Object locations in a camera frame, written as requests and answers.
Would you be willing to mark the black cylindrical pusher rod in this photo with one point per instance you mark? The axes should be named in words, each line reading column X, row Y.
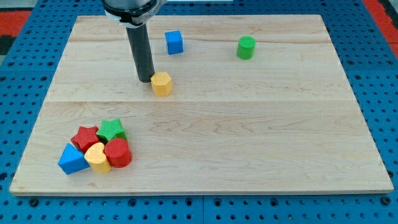
column 141, row 52

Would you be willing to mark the green star block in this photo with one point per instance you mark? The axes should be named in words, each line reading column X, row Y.
column 111, row 129

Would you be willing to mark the red star block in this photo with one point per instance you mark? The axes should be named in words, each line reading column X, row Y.
column 85, row 138

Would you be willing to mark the blue cube block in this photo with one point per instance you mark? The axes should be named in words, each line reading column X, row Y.
column 174, row 42

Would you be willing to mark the yellow hexagon block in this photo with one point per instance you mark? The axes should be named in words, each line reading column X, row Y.
column 161, row 83

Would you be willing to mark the green cylinder block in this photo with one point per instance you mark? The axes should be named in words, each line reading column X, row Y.
column 246, row 46

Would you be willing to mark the red cylinder block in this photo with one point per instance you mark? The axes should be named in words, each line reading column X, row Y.
column 118, row 152

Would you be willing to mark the yellow heart block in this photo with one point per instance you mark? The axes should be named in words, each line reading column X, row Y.
column 97, row 159

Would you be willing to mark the light wooden board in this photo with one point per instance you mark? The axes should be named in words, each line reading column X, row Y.
column 285, row 122

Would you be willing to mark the blue triangle block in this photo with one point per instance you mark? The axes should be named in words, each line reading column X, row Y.
column 72, row 160

